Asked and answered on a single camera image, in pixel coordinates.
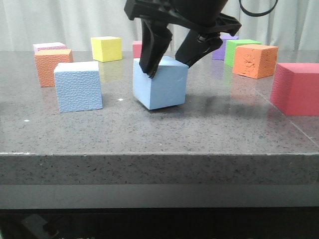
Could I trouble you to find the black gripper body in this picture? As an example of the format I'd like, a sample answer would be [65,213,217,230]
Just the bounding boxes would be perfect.
[124,0,241,36]

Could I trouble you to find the yellow foam cube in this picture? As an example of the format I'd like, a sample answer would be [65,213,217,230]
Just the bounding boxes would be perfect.
[91,36,122,62]

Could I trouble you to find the smooth blue foam cube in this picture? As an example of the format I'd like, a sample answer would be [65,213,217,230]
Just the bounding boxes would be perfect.
[133,56,188,110]

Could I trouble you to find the purple foam cube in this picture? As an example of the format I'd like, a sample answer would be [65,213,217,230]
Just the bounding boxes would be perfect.
[212,35,239,60]

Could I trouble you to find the grey curtain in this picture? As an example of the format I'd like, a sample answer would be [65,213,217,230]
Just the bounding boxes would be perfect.
[0,0,319,51]

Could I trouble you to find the textured orange foam cube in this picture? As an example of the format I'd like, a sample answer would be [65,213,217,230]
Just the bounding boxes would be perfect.
[34,49,73,87]

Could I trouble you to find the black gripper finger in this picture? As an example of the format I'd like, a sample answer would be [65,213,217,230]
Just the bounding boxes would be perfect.
[175,30,223,67]
[140,19,172,78]

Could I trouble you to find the green foam cube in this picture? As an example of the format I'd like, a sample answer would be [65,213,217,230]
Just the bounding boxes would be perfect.
[224,39,262,67]

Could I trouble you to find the textured blue foam cube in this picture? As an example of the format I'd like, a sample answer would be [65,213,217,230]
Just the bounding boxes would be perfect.
[54,61,103,113]

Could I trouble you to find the pink foam cube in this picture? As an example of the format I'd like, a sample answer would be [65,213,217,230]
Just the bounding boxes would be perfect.
[33,42,67,53]

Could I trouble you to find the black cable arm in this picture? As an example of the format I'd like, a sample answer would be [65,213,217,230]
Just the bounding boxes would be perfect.
[238,0,279,17]

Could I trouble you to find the large red foam cube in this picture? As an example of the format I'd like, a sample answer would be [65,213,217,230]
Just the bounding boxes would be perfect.
[270,63,319,116]

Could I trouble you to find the small red foam cube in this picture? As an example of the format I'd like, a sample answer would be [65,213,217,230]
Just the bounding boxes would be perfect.
[132,41,142,58]

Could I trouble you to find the dented orange foam cube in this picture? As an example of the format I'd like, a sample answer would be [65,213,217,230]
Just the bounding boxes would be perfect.
[232,44,279,79]

